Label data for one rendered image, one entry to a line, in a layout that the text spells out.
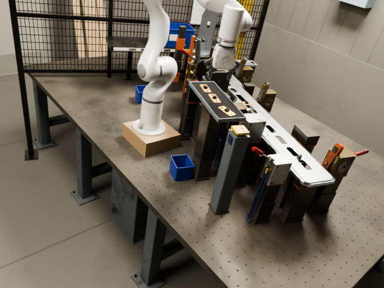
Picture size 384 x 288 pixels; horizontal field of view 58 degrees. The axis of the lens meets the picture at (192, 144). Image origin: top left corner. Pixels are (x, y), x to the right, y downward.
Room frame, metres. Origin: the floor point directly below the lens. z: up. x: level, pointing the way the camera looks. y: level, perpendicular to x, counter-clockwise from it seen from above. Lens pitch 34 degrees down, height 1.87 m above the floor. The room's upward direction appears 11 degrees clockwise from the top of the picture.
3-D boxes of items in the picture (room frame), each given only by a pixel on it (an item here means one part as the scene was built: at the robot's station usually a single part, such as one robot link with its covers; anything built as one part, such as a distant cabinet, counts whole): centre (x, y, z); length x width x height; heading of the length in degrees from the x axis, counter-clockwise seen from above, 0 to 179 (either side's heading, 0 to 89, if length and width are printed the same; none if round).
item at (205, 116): (1.48, -0.07, 0.92); 0.10 x 0.08 x 0.45; 26
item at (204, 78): (1.83, -0.04, 0.95); 0.18 x 0.13 x 0.49; 26
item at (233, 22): (1.49, -0.07, 1.52); 0.09 x 0.08 x 0.13; 140
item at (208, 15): (2.49, 0.05, 1.17); 0.12 x 0.01 x 0.34; 116
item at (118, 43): (2.55, 0.31, 1.02); 0.90 x 0.22 x 0.03; 116
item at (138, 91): (2.20, 0.41, 0.75); 0.11 x 0.10 x 0.09; 26
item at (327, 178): (1.82, -0.28, 1.00); 1.38 x 0.22 x 0.02; 26
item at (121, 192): (1.71, 0.26, 0.33); 0.31 x 0.31 x 0.66; 46
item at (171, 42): (2.56, 0.30, 1.10); 0.30 x 0.17 x 0.13; 117
